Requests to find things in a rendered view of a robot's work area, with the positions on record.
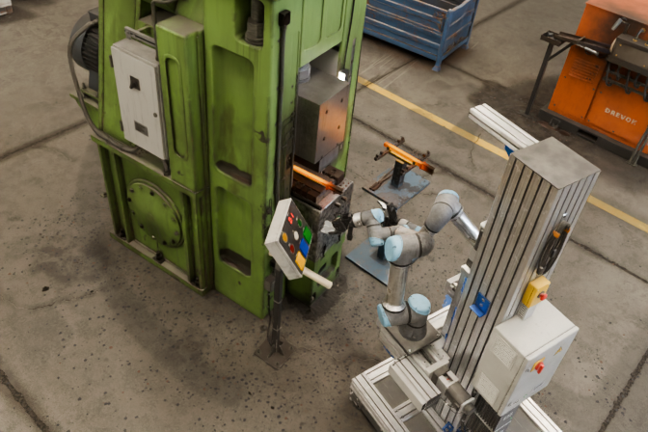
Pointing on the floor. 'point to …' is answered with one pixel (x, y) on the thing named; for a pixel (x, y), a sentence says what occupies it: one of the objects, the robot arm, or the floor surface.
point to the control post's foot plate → (275, 353)
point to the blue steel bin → (419, 13)
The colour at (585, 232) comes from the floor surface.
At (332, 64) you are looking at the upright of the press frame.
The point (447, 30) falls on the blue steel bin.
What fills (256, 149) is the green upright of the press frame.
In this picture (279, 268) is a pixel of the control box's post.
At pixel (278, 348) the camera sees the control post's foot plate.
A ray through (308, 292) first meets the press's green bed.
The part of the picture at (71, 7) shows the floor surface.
